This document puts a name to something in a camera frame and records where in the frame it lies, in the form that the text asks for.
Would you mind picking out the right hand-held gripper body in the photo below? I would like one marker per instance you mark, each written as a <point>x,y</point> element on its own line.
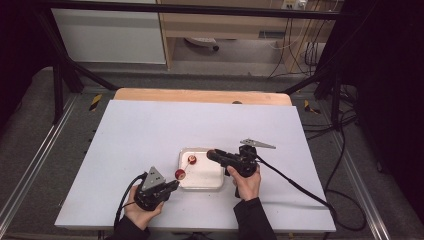
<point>245,163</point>

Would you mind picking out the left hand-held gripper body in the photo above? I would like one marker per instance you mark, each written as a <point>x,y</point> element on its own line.
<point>151,193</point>

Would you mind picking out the white square tray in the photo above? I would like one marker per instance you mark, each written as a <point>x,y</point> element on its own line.
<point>206,178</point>

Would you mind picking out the thin wooden skewer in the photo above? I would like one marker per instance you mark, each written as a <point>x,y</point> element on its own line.
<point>186,166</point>

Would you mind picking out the person's left hand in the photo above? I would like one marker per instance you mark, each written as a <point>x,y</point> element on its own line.
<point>141,213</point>

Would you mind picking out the person's right hand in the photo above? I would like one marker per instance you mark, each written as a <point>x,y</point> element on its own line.
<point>248,186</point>

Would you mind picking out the wooden table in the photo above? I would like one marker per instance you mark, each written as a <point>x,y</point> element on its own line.
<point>200,96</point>

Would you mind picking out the black metal stand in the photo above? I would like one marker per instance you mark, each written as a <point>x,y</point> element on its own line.
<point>335,100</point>
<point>58,86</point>

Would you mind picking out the grey chair base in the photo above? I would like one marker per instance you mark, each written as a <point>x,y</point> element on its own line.
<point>201,41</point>

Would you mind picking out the light wooden desk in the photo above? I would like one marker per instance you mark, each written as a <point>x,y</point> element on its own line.
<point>213,25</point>

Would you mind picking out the black metal crossbar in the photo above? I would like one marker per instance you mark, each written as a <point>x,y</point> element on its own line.
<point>200,10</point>

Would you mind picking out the white cabinet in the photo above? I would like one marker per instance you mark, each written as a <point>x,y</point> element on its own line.
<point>110,36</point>

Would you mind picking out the white power strip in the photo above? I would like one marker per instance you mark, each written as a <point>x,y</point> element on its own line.
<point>293,4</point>

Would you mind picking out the black curtain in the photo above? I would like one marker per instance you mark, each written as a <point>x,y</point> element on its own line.
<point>393,83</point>
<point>20,50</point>

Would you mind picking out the aluminium floor rail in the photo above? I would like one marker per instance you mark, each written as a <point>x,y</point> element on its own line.
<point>363,190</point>
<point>36,160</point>

